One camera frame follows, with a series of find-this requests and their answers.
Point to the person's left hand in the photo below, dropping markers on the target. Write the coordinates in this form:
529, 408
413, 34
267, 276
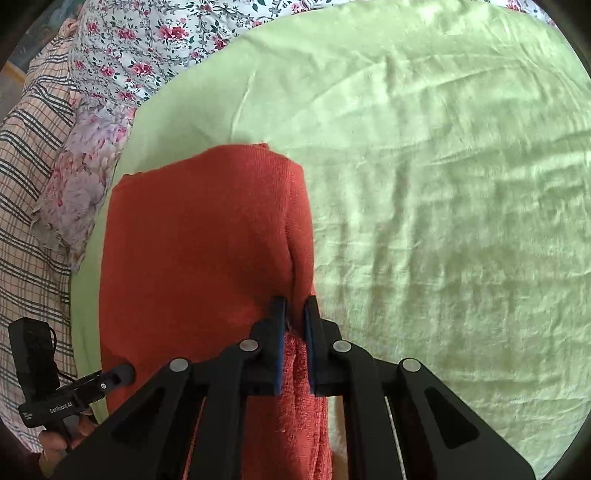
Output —
51, 445

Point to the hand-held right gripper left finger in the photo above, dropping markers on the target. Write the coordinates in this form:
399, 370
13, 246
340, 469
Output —
278, 350

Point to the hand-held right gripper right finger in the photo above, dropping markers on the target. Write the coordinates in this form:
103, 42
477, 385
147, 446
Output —
310, 355

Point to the light green bedsheet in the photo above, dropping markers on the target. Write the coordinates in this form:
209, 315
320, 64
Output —
415, 184

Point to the plaid blanket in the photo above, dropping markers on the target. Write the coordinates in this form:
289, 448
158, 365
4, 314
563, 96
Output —
27, 138

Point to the orange knit sweater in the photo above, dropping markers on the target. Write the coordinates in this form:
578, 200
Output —
194, 240

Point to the white floral bedsheet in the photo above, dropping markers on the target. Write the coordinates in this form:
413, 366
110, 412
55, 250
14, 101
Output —
138, 46

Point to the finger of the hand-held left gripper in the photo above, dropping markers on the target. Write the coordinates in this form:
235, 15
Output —
117, 374

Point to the purple peony print pillow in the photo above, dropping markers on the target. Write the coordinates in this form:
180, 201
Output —
78, 194

